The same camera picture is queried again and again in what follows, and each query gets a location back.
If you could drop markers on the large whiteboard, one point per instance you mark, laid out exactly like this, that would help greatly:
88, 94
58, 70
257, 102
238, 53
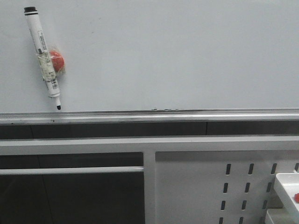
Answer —
153, 60

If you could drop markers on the white whiteboard marker pen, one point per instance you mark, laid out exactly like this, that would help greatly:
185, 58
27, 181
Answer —
43, 54

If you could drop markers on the white plastic tray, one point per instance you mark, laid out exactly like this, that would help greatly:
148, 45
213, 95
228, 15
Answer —
286, 186

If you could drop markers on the white lower bin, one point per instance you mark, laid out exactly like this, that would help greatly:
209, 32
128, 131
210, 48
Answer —
275, 216

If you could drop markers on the white metal pegboard rack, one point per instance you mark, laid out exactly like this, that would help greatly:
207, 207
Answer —
184, 180

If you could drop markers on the small red object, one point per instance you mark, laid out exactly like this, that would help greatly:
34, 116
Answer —
296, 198

